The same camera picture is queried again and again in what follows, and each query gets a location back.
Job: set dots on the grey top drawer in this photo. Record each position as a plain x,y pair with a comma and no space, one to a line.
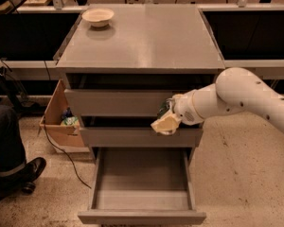
141,103

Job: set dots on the cardboard box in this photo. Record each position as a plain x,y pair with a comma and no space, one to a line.
63,136

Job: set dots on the black workbench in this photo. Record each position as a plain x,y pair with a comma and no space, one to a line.
251,37
28,37

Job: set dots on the grey middle drawer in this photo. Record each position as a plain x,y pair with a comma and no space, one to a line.
139,138

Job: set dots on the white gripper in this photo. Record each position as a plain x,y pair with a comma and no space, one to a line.
185,109

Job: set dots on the right black workbench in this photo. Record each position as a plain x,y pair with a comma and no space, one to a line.
251,37

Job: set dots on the white ceramic bowl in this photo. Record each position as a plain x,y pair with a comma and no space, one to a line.
98,17

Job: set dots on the grey drawer cabinet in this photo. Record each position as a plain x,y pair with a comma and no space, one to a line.
163,47

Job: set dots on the grey open bottom drawer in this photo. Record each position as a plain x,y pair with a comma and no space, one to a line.
142,186

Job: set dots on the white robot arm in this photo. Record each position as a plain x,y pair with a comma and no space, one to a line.
235,90

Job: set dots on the left black workbench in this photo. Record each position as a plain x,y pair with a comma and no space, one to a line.
28,37

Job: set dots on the person's dark trouser leg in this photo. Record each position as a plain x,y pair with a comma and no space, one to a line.
12,152

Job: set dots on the black chair base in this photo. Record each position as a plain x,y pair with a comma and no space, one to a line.
15,91

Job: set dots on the black leather shoe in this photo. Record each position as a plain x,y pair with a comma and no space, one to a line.
24,173

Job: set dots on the green packet in box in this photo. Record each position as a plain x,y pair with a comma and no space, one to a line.
70,121

